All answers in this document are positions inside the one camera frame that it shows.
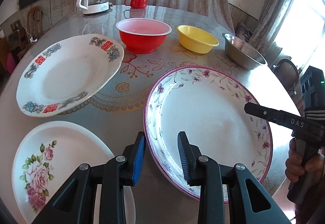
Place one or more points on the red plastic bowl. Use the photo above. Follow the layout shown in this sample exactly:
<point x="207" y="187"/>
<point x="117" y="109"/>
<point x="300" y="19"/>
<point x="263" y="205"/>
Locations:
<point x="142" y="35"/>

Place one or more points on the yellow plastic bowl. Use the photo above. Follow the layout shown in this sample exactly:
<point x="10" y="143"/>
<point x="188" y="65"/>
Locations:
<point x="196" y="40"/>

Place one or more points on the dark wooden chair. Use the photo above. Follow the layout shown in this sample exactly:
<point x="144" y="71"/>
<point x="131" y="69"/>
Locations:
<point x="287" y="74"/>

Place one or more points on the red mug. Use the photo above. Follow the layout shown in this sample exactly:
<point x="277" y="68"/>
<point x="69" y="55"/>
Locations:
<point x="136" y="4"/>

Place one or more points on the right hand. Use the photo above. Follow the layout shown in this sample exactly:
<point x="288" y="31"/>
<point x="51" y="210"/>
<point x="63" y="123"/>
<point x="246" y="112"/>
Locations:
<point x="295" y="169"/>

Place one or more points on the side window curtain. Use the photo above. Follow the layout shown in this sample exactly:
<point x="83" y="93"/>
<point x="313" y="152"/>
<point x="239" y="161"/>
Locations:
<point x="270" y="21"/>

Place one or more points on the white plate pink roses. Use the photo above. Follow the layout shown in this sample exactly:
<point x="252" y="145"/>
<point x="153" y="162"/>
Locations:
<point x="46" y="157"/>

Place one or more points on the white plate red characters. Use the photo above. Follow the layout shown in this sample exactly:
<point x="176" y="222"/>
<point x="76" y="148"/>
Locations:
<point x="67" y="73"/>

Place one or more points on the stainless steel bowl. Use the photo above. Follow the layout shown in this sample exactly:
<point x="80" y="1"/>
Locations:
<point x="242" y="53"/>

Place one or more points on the white plate purple floral rim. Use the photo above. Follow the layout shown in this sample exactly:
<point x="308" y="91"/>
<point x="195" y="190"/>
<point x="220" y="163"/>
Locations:
<point x="208" y="106"/>

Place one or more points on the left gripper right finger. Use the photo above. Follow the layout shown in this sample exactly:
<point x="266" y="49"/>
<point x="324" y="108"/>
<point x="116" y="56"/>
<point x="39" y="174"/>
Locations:
<point x="248" y="201"/>

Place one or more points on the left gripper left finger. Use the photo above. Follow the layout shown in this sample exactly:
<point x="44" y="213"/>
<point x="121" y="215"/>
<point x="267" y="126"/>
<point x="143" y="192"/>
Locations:
<point x="74" y="202"/>

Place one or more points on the small wooden chair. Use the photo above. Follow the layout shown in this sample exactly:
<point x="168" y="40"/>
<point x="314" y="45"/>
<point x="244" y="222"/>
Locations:
<point x="34" y="22"/>

